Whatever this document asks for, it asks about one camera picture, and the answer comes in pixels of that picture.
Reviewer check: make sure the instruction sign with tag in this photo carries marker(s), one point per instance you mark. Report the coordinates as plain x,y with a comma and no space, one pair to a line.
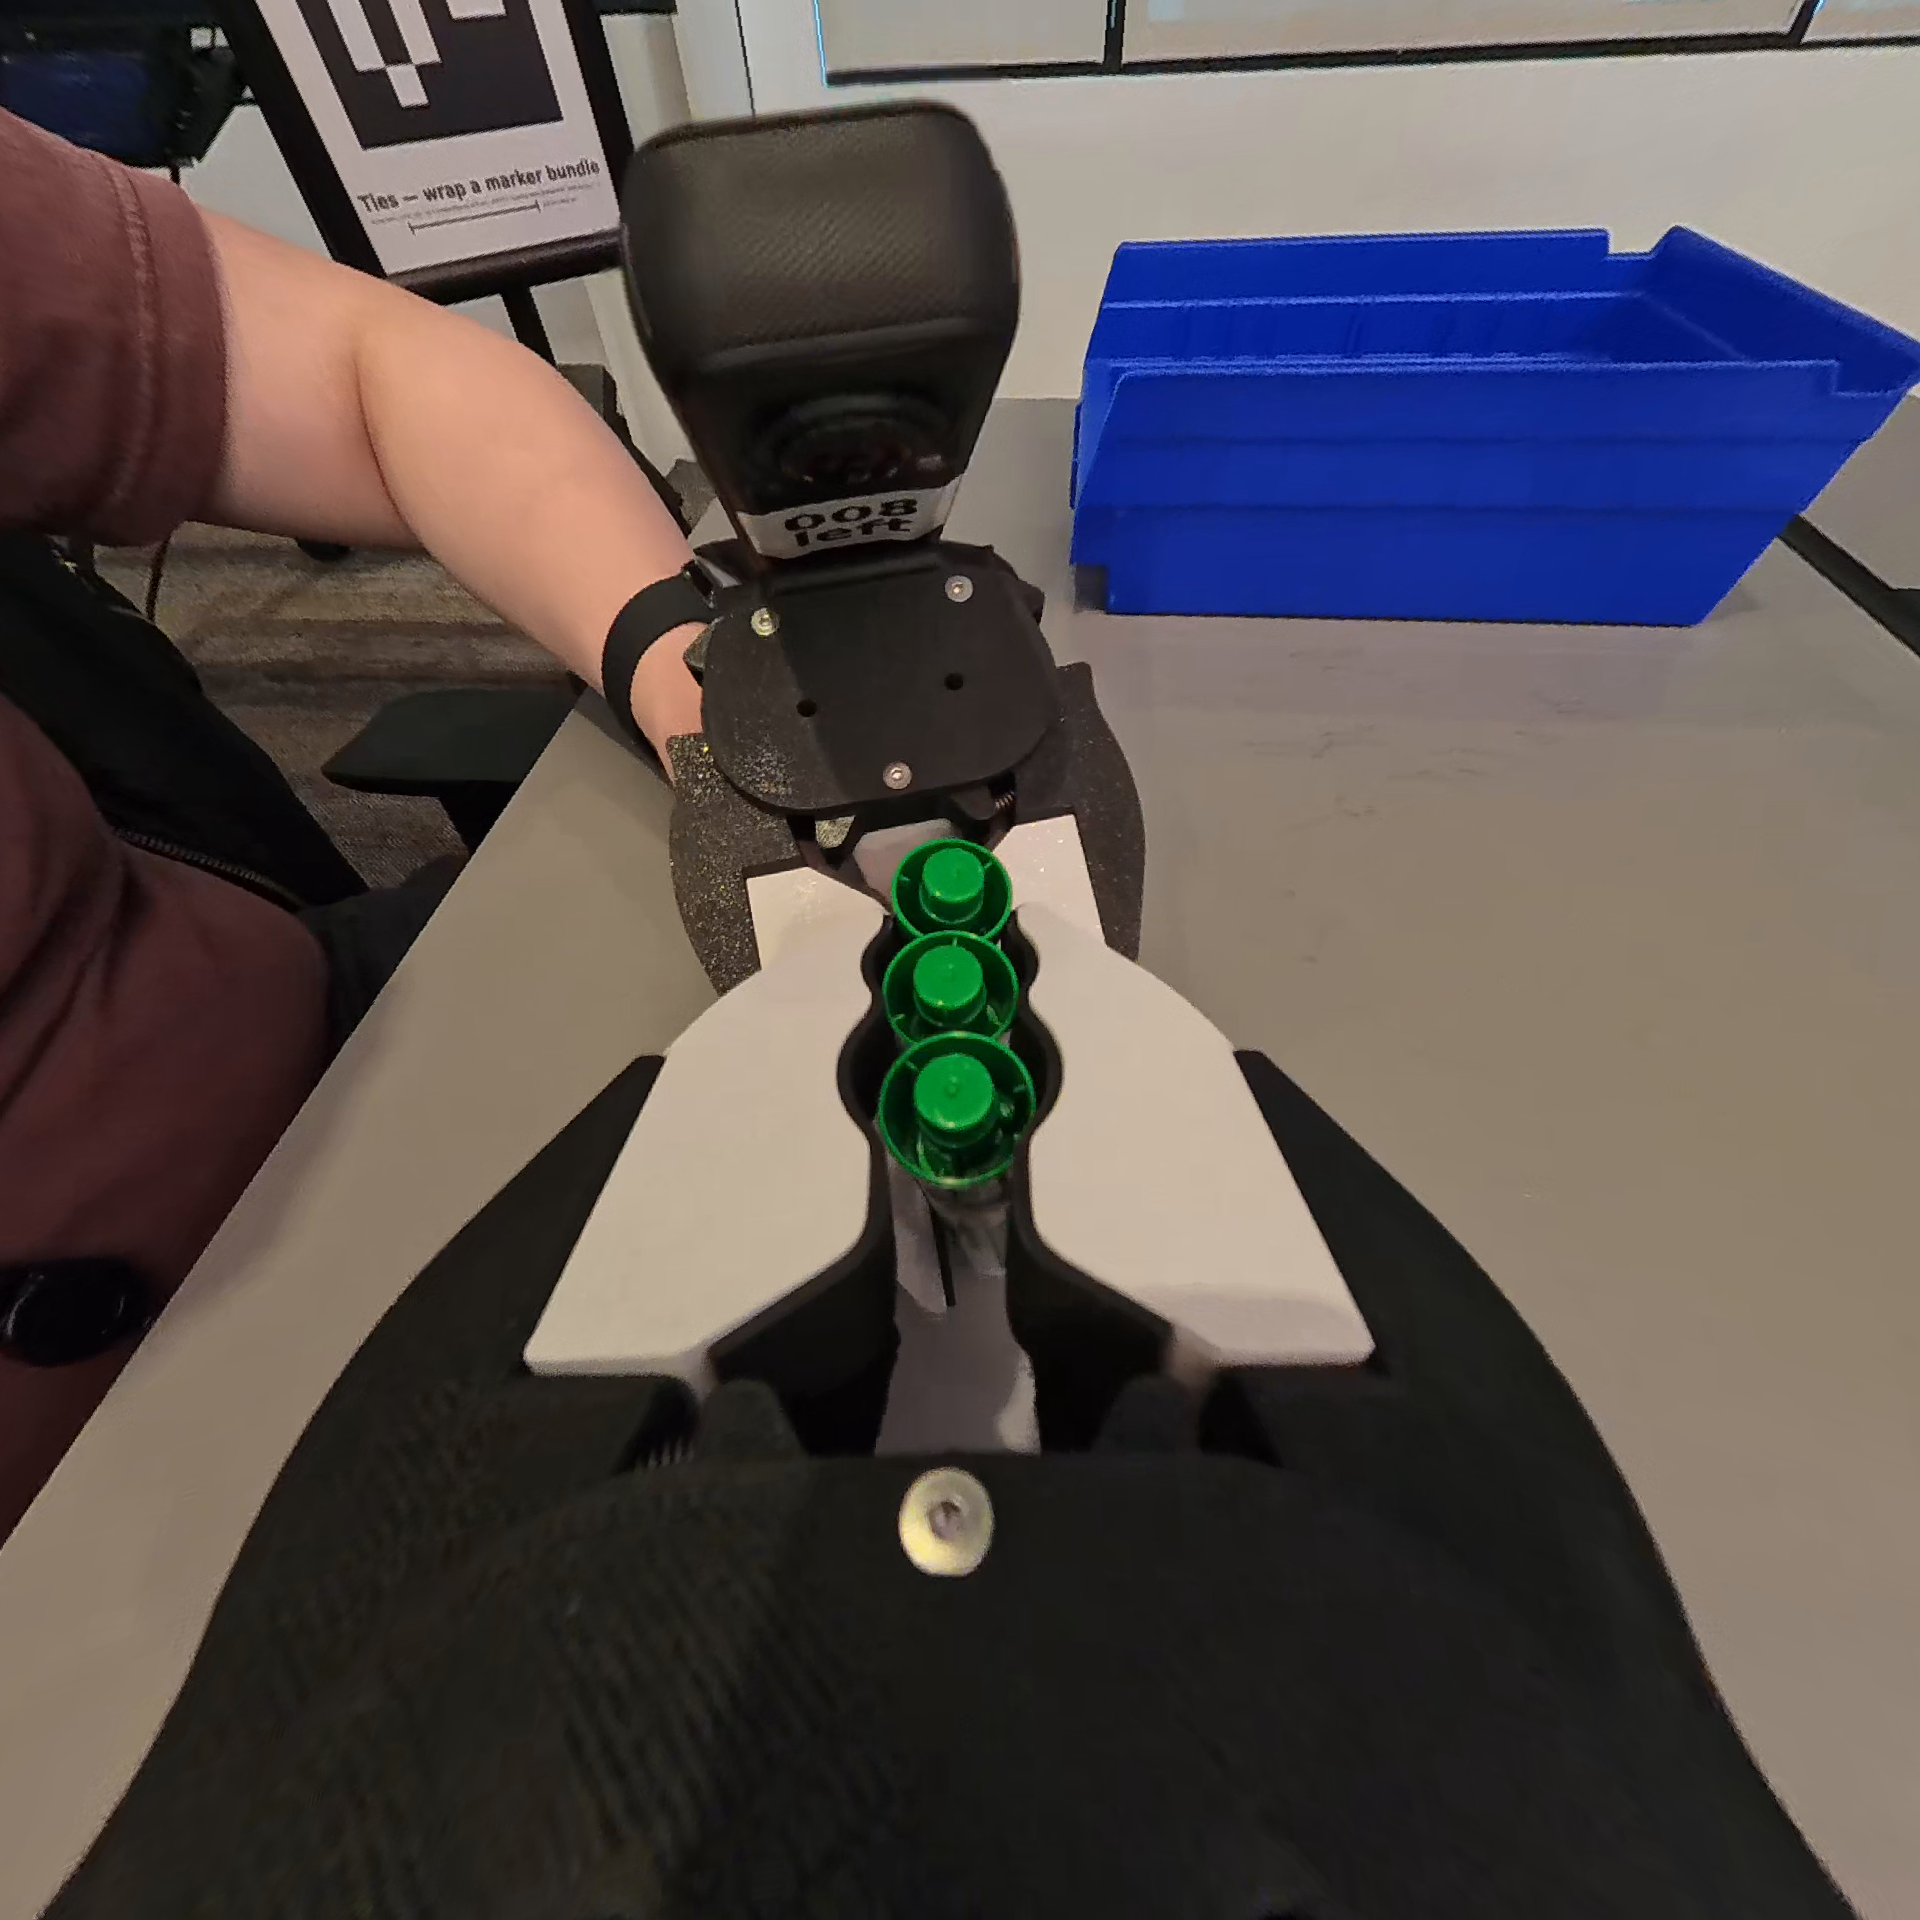
450,210

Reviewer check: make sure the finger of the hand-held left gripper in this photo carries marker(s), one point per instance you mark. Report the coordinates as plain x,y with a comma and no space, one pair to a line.
803,915
1059,878

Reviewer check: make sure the blue plastic bin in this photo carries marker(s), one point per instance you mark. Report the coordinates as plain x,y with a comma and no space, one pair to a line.
1425,450

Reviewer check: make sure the black mesh chair armrest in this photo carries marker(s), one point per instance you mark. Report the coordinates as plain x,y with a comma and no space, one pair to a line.
450,751

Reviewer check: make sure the green dry-erase marker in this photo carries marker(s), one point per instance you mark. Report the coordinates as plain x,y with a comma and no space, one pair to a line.
948,1093
948,983
951,889

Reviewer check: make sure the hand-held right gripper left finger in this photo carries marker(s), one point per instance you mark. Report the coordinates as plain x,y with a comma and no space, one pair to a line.
721,1184

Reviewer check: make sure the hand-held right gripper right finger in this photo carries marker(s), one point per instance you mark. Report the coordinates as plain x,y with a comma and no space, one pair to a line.
1185,1184

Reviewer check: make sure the large window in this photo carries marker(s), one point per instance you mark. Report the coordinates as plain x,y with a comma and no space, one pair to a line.
1351,31

